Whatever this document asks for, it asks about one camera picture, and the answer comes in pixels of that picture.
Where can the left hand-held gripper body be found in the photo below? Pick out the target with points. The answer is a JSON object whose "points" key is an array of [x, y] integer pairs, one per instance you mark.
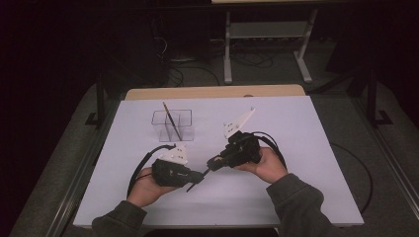
{"points": [[171, 173]]}

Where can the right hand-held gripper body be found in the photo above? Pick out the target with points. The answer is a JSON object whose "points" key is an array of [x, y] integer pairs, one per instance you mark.
{"points": [[243, 149]]}

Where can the grey metal frame rail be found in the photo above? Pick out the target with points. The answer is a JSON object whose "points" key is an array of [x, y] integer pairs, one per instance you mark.
{"points": [[388, 154], [82, 171]]}

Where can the person's right hand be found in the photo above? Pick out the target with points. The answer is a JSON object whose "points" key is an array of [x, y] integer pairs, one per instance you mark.
{"points": [[267, 166]]}

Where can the thin brush with orange end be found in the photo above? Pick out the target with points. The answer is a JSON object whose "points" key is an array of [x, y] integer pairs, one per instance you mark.
{"points": [[171, 120]]}

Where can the person's left hand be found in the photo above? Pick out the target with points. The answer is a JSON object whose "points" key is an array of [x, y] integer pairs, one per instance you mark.
{"points": [[145, 187]]}

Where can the black metal stand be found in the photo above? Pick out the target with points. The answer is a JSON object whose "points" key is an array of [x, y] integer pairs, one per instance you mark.
{"points": [[100, 105], [372, 98]]}

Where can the desk with white metal legs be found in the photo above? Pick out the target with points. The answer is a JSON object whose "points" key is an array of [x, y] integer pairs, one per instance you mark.
{"points": [[227, 49]]}

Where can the clear plastic organizer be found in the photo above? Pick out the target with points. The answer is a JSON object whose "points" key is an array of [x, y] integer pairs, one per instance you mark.
{"points": [[171, 126]]}

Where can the white table board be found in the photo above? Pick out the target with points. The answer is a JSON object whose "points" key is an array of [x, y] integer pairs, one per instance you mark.
{"points": [[296, 131]]}

